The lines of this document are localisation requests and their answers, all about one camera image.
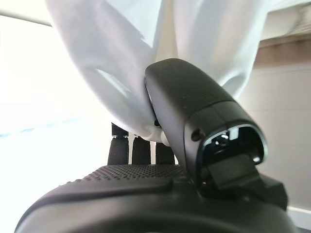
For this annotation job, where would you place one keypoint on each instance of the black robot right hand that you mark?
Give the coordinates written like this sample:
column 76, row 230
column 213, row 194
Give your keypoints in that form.
column 194, row 97

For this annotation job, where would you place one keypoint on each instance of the white garment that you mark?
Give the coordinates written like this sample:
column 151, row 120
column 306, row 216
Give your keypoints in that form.
column 109, row 48

